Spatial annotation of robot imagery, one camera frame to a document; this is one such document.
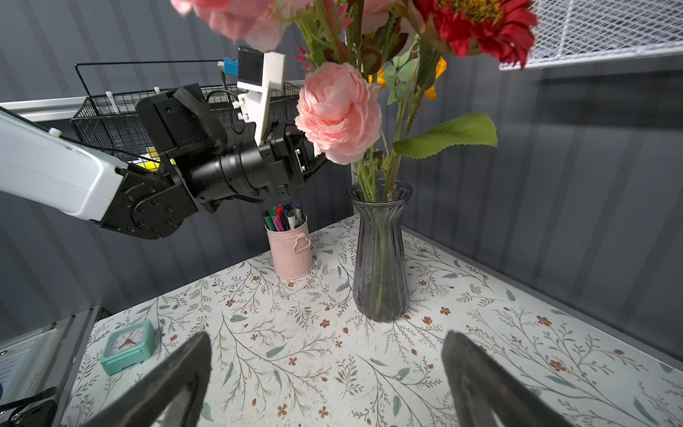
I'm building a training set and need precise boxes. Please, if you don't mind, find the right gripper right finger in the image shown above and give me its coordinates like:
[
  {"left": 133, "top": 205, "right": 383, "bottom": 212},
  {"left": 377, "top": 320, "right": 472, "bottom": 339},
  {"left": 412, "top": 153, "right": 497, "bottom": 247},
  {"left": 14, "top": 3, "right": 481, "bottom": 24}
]
[{"left": 441, "top": 331, "right": 570, "bottom": 426}]

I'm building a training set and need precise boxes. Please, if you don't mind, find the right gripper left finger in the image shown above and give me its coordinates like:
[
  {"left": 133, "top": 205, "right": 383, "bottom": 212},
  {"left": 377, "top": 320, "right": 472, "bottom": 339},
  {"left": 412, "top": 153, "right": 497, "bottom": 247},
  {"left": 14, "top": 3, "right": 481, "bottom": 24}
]
[{"left": 86, "top": 332, "right": 212, "bottom": 426}]

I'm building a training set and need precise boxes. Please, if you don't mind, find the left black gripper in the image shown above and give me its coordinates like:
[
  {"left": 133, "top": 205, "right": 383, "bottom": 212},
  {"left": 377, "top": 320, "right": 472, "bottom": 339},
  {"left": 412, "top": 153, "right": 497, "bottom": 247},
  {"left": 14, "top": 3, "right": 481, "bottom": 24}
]
[{"left": 266, "top": 123, "right": 327, "bottom": 200}]

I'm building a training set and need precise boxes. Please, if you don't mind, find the small pink carnation stem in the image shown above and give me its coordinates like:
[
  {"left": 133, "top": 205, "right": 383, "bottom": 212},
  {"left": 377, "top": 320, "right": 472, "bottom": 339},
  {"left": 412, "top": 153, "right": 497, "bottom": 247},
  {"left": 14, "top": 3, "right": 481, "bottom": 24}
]
[{"left": 295, "top": 62, "right": 382, "bottom": 165}]

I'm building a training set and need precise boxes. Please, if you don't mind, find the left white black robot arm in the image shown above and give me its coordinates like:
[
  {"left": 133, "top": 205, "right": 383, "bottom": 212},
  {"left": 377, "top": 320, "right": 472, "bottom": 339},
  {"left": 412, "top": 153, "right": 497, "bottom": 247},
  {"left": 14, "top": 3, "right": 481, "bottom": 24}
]
[{"left": 1, "top": 85, "right": 327, "bottom": 240}]

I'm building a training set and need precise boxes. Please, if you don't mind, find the dark glass vase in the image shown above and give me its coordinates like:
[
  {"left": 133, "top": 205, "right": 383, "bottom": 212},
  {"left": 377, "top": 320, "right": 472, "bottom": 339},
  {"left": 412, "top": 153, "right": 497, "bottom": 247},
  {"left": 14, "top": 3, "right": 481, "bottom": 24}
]
[{"left": 349, "top": 181, "right": 413, "bottom": 323}]

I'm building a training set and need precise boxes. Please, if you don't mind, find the teal small alarm clock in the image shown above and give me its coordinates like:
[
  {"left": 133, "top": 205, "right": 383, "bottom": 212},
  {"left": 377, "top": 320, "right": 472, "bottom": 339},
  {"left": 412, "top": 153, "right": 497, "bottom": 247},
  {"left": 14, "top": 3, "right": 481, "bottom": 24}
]
[{"left": 100, "top": 320, "right": 156, "bottom": 376}]

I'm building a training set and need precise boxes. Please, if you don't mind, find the pink pen cup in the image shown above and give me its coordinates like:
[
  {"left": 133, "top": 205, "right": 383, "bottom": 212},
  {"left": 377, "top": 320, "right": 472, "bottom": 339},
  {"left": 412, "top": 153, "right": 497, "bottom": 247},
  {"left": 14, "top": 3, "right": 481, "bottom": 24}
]
[{"left": 261, "top": 203, "right": 313, "bottom": 279}]

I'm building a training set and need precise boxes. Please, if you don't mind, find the orange flower stem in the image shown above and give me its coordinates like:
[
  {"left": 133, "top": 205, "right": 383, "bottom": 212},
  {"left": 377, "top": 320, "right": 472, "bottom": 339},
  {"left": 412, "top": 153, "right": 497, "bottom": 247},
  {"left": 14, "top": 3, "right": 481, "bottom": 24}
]
[{"left": 368, "top": 56, "right": 448, "bottom": 105}]

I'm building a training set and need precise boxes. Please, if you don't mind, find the red zinnia flower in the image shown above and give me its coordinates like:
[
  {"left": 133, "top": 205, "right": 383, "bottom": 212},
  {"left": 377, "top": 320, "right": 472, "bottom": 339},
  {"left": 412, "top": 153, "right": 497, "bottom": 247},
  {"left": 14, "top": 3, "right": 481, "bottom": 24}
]
[{"left": 407, "top": 0, "right": 538, "bottom": 69}]

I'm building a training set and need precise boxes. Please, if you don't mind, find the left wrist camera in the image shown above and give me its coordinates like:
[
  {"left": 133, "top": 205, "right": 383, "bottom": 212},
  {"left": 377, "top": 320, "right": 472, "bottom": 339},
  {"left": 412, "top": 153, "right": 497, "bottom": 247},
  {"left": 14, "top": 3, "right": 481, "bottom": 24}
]
[{"left": 217, "top": 46, "right": 286, "bottom": 146}]

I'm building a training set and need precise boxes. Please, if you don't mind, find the black wire wall basket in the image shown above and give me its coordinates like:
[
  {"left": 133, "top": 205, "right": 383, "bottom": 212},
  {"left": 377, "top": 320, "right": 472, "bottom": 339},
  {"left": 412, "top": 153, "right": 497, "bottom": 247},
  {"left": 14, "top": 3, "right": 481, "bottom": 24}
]
[{"left": 70, "top": 59, "right": 302, "bottom": 172}]

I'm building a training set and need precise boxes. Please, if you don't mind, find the white wire wall basket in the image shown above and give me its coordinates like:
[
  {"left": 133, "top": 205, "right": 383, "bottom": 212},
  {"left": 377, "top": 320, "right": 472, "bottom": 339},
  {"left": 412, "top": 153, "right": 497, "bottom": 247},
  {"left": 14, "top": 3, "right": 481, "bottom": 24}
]
[{"left": 526, "top": 0, "right": 682, "bottom": 69}]

